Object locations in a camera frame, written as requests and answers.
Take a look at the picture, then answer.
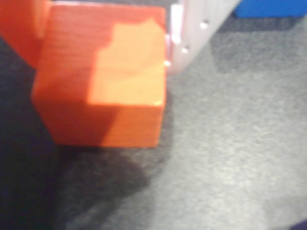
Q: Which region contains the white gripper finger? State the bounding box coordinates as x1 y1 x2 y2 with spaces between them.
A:
165 0 241 76

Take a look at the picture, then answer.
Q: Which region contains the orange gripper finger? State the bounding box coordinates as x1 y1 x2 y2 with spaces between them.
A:
0 0 52 68

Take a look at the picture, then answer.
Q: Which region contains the orange wooden cube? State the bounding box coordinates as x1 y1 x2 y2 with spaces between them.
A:
31 1 168 149

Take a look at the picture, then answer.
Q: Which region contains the blue wooden cube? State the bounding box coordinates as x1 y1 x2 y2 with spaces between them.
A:
231 0 304 19

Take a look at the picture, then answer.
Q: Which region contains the purple wooden cube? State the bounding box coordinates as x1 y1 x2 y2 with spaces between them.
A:
290 220 307 230

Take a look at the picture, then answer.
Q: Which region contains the dark felt mat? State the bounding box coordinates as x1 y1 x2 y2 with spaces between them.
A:
0 0 307 230

